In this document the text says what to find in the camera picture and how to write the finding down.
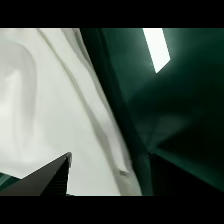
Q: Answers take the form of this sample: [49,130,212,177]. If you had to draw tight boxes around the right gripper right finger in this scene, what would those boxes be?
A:
[149,153,221,197]

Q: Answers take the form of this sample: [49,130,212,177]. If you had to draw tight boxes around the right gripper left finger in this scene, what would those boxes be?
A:
[0,151,73,197]

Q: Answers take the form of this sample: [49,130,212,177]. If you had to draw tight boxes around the white garment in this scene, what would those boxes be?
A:
[0,28,143,197]

